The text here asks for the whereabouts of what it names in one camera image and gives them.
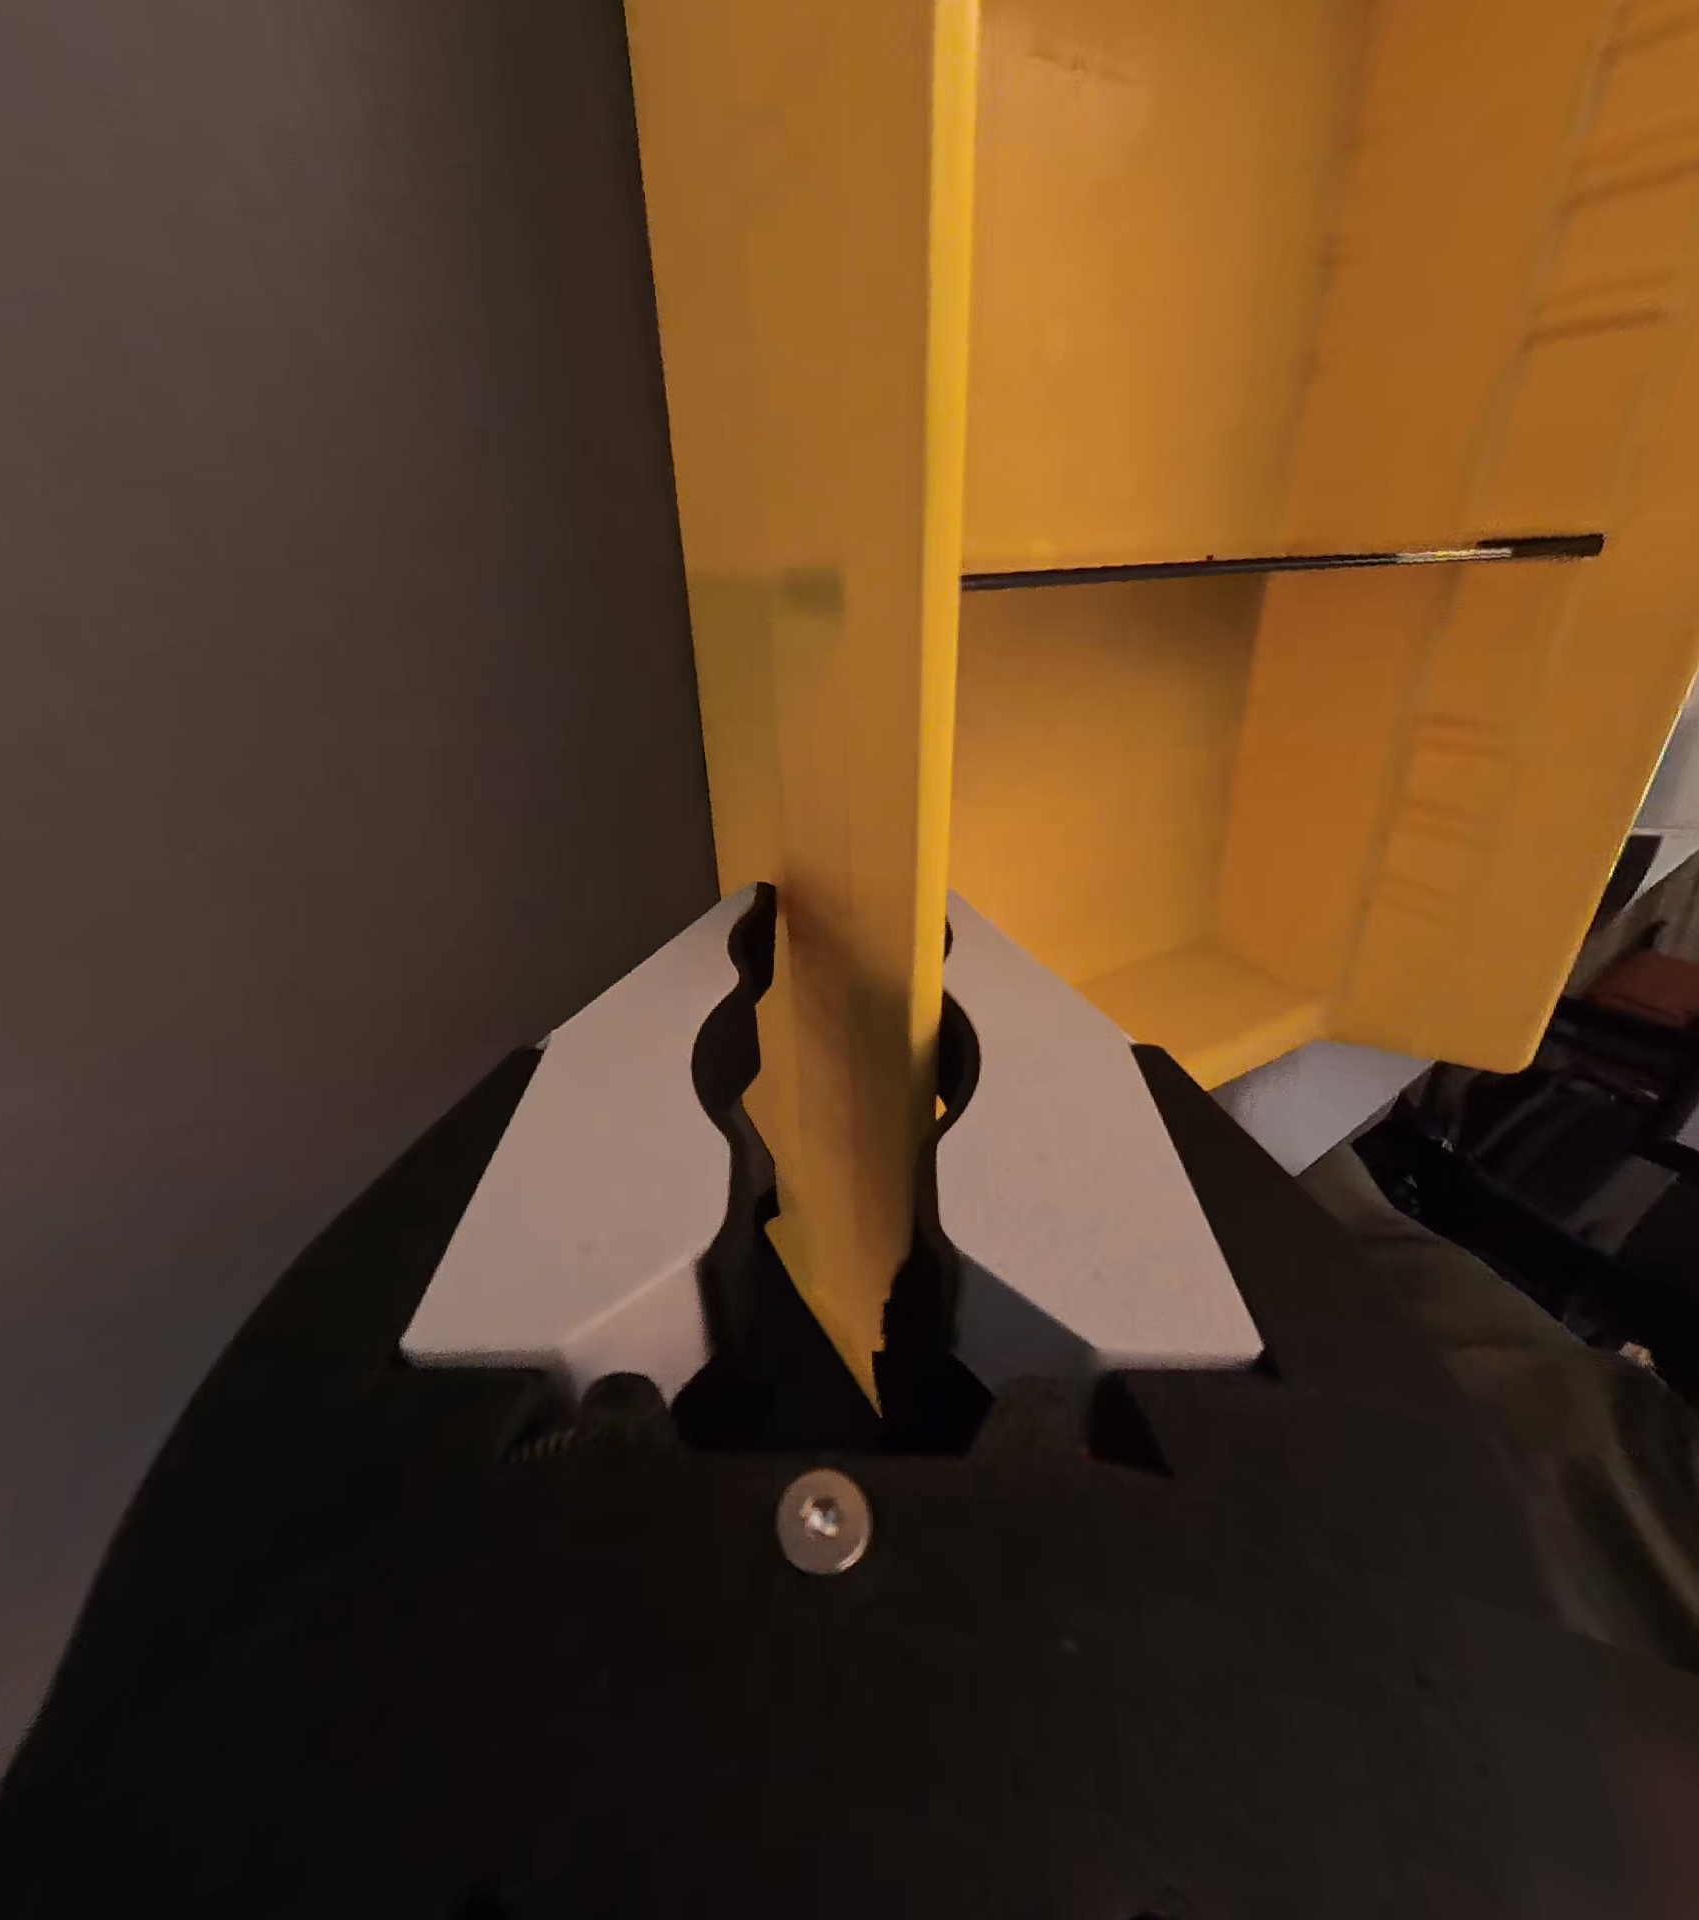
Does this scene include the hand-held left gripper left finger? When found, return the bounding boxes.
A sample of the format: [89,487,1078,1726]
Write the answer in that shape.
[400,877,786,1397]

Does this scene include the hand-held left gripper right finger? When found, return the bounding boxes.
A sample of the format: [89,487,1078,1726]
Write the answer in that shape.
[914,888,1266,1397]

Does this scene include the person's olive trousers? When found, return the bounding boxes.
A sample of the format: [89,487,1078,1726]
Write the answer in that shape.
[1296,1151,1699,1716]

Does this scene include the yellow plastic bin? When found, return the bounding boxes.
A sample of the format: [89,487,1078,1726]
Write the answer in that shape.
[622,0,1699,1421]

